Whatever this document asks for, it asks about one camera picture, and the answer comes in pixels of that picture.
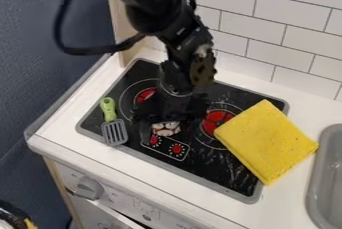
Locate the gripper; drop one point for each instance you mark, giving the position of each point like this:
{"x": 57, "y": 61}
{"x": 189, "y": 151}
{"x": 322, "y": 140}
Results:
{"x": 176, "y": 101}

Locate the white and red can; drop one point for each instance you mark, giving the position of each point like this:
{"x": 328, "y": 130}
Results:
{"x": 165, "y": 128}

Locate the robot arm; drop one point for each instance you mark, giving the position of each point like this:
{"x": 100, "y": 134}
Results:
{"x": 156, "y": 3}

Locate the toy stove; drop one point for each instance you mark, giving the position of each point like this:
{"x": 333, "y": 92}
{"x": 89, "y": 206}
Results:
{"x": 209, "y": 163}

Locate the green and grey spatula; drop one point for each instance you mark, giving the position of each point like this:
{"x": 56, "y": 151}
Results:
{"x": 114, "y": 131}

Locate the yellow cloth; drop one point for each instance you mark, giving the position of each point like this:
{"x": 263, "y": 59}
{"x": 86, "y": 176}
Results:
{"x": 266, "y": 141}

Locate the toy sink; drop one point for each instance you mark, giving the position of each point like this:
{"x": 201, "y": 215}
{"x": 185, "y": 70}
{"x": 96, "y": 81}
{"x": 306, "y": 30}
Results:
{"x": 327, "y": 179}

